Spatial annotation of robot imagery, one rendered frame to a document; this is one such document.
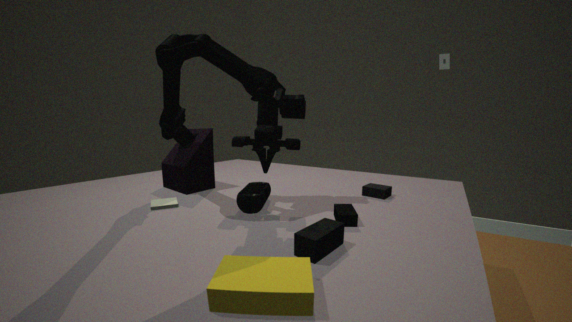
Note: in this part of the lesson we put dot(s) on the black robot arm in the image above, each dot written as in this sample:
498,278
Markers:
258,82

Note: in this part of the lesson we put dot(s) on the yellow rectangular block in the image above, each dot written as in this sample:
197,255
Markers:
279,286

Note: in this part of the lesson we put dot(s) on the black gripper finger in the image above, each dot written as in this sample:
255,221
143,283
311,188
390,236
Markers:
270,155
262,156

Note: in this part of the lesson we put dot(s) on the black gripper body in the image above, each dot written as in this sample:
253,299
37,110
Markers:
290,144

